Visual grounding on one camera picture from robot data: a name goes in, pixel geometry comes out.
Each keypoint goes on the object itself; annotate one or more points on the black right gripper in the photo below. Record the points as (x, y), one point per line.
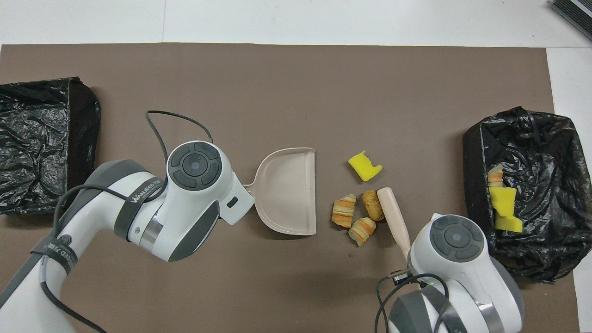
(401, 277)

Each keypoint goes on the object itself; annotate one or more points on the small golden croissant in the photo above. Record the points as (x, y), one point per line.
(361, 231)

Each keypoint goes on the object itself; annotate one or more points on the beige hand brush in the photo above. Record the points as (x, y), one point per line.
(393, 212)

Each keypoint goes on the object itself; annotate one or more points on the round brown bread roll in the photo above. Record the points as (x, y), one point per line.
(372, 206)

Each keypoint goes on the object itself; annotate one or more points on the notched yellow sponge piece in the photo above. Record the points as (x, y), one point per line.
(363, 167)

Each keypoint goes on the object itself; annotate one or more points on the small yellow sponge piece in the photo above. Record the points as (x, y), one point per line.
(508, 223)

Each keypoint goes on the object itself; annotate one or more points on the green and yellow sponge piece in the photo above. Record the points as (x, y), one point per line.
(502, 199)

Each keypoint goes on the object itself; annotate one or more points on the beige plastic dustpan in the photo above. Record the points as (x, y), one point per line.
(291, 194)

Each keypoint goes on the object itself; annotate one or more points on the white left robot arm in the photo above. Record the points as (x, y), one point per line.
(97, 212)

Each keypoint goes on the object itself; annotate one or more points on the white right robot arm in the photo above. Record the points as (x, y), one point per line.
(467, 282)

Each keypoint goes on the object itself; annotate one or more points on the open bin with black bag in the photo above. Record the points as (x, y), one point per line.
(545, 152)

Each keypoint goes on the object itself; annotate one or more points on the bin wrapped in black bag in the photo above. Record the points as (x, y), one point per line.
(41, 138)

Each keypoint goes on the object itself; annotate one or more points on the striped croissant piece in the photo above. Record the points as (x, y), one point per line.
(343, 212)

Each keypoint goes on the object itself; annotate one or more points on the brown table mat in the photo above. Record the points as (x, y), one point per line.
(277, 286)

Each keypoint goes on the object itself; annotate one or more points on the dark grey ribbed box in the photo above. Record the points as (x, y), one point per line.
(576, 14)

